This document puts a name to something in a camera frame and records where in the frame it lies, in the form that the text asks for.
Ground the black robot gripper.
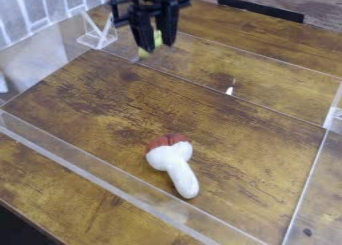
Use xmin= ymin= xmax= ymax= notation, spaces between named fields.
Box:
xmin=108 ymin=0 xmax=179 ymax=47

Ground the green spoon with metal bowl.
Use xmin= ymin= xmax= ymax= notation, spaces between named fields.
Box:
xmin=137 ymin=30 xmax=163 ymax=59

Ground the white plush mushroom toy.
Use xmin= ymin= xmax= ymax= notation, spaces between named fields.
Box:
xmin=145 ymin=133 xmax=199 ymax=199

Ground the clear acrylic corner bracket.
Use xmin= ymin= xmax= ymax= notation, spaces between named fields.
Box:
xmin=76 ymin=12 xmax=117 ymax=50

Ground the clear acrylic enclosure wall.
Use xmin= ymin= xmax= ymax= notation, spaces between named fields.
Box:
xmin=0 ymin=17 xmax=342 ymax=245

